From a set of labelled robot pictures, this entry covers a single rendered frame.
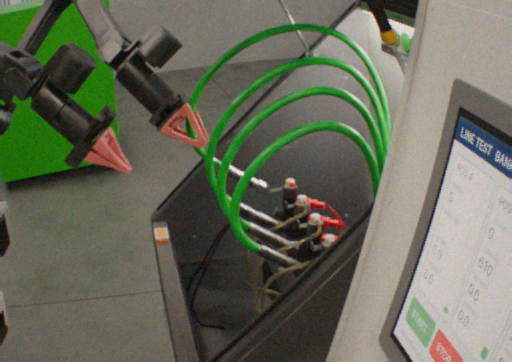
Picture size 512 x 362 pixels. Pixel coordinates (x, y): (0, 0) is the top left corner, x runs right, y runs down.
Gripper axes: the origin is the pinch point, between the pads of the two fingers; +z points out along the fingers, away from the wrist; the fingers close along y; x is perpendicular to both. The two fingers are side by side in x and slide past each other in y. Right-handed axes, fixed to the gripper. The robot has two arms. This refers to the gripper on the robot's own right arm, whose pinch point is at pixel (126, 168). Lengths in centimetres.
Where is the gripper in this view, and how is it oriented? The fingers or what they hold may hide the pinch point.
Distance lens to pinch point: 103.4
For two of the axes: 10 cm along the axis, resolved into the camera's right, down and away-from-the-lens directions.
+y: 6.5, -7.0, -3.0
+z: 7.6, 6.2, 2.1
